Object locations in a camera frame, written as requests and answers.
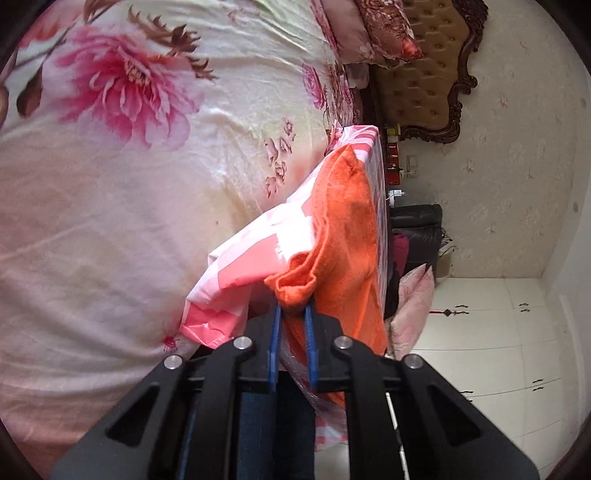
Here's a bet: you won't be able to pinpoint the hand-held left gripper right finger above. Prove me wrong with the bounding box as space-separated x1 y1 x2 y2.
302 302 540 480

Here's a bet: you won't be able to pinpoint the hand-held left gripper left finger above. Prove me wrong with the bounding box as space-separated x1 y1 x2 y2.
50 302 282 480

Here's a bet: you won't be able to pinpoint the orange pants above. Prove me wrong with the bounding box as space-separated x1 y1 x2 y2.
264 147 389 411

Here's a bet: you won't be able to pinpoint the pink checkered plastic sheet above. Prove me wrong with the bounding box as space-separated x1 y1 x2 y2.
179 124 393 455

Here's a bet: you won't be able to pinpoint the pink quilt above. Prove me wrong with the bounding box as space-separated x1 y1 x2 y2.
387 265 437 361

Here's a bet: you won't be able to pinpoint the black leather chair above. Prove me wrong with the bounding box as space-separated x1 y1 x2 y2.
390 204 445 278

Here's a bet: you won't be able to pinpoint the white wardrobe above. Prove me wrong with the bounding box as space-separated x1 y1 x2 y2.
406 276 580 464

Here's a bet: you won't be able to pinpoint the floral bed sheet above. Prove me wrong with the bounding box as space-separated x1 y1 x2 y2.
0 0 366 477

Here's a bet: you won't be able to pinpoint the tufted brown headboard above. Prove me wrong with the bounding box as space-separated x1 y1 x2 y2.
369 0 489 145

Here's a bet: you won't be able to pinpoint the red floral pillow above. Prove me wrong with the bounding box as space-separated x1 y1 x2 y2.
355 0 424 66

